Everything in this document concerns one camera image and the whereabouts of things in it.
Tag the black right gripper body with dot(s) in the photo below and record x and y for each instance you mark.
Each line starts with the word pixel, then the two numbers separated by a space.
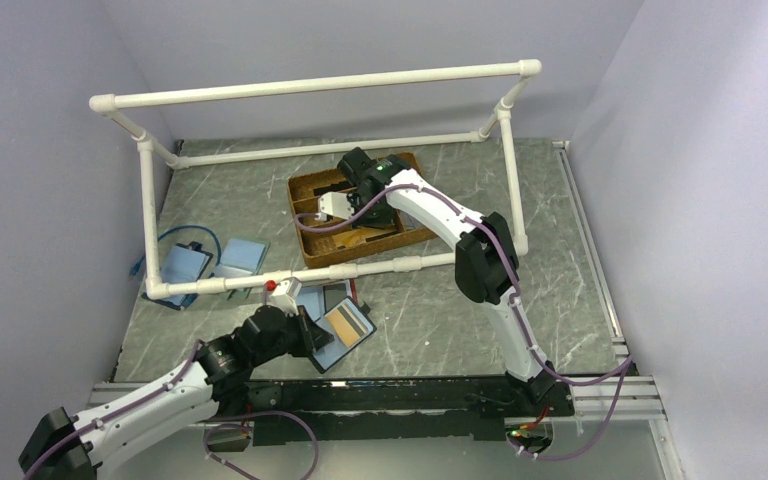
pixel 376 215

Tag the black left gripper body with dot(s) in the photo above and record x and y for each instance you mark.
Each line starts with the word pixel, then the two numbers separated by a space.
pixel 295 339

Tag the gold credit card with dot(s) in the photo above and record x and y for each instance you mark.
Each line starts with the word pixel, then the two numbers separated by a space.
pixel 347 322

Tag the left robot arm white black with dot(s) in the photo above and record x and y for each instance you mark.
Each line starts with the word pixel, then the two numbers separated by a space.
pixel 211 384

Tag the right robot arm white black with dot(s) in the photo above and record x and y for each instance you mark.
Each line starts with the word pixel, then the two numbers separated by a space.
pixel 485 257

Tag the gold card in tray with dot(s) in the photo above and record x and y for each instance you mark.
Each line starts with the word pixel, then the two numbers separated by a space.
pixel 361 235

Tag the black card in tray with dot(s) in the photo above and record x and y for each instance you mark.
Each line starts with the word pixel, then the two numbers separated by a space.
pixel 336 188

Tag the blue card left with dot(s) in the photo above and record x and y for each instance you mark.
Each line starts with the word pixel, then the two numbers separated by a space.
pixel 185 263

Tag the brown woven divided tray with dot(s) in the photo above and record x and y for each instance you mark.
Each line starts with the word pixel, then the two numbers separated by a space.
pixel 318 249

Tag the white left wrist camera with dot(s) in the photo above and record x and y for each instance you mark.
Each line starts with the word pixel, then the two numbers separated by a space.
pixel 282 295

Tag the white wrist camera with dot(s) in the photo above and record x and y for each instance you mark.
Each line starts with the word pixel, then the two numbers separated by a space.
pixel 332 205
pixel 282 295

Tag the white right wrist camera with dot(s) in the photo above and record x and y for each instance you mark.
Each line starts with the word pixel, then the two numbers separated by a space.
pixel 332 205

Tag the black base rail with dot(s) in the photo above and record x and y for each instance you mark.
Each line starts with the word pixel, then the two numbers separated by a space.
pixel 479 407

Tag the white PVC pipe frame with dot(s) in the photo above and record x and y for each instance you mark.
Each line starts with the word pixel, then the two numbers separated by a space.
pixel 113 106

